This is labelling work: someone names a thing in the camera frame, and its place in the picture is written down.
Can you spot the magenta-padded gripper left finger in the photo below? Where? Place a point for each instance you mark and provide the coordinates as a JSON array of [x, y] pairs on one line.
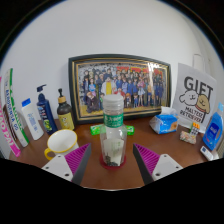
[[76, 159]]

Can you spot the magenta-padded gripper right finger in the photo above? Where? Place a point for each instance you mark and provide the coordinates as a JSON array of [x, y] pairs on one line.
[[148, 159]]

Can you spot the clear green-labelled plastic bottle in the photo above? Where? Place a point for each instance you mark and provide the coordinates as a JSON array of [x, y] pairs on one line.
[[113, 133]]

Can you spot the white mug with yellow rim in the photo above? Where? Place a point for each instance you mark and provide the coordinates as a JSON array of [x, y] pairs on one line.
[[63, 141]]

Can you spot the flat round red coaster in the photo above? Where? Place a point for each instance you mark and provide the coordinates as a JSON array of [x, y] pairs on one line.
[[124, 163]]

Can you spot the blue tissue pack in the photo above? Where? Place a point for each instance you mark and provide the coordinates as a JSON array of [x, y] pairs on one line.
[[164, 122]]

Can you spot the small patterned snack pack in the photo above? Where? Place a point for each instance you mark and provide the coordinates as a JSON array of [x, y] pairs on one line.
[[187, 137]]

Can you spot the brown yellow-labelled pump bottle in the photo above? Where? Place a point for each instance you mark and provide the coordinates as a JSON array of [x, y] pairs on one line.
[[65, 115]]

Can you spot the dark blue pump bottle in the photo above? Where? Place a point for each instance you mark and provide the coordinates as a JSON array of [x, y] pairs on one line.
[[46, 115]]

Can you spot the small colourful puzzle cube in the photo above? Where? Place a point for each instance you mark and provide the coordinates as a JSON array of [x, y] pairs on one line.
[[195, 128]]

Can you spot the white bottle with blue cap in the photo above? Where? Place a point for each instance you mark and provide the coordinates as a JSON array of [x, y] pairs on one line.
[[32, 121]]

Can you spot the white remote control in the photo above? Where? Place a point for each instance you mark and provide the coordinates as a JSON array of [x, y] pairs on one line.
[[206, 152]]

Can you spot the blue detergent bottle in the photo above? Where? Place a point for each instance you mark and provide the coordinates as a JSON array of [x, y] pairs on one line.
[[213, 130]]

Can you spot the pink shuttlecock tube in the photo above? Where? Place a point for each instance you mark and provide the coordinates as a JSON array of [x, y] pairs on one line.
[[9, 130]]

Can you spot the white printed paper gift bag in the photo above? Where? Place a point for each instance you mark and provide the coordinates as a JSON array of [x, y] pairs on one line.
[[196, 96]]

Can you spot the white blue-green shuttlecock tube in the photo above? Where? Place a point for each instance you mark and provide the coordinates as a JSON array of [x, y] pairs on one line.
[[15, 106]]

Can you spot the framed group photo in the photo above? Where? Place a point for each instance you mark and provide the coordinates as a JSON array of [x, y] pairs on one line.
[[120, 83]]

